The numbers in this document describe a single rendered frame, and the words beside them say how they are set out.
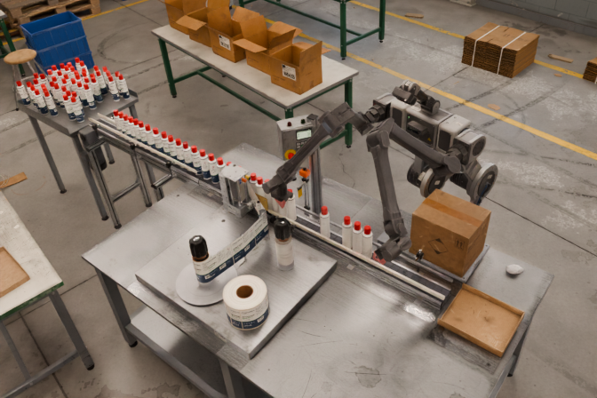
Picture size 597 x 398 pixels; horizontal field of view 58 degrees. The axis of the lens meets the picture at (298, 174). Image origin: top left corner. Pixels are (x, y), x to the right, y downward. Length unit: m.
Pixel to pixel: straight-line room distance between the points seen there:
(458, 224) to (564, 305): 1.49
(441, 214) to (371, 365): 0.79
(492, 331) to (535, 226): 1.94
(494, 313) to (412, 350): 0.44
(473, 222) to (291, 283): 0.92
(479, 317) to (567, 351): 1.17
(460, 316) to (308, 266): 0.76
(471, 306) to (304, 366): 0.84
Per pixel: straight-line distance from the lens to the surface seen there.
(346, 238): 2.79
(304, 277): 2.73
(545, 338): 3.80
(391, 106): 2.78
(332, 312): 2.65
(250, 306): 2.46
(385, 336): 2.58
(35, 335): 4.12
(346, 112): 2.41
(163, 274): 2.88
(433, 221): 2.69
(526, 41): 6.58
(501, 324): 2.70
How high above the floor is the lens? 2.92
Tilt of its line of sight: 38 degrees down
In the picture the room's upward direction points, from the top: 4 degrees counter-clockwise
